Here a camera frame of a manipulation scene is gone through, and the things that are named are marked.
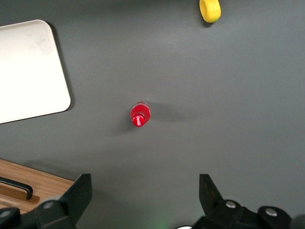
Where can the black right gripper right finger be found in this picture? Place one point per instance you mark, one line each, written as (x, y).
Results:
(209, 193)

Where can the beige plastic tray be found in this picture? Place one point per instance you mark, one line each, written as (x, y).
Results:
(28, 71)

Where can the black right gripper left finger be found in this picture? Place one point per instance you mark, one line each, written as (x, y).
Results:
(76, 190)

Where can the red cola bottle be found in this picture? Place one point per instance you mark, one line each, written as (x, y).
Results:
(140, 114)

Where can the wooden drawer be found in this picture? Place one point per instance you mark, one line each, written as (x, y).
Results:
(50, 183)

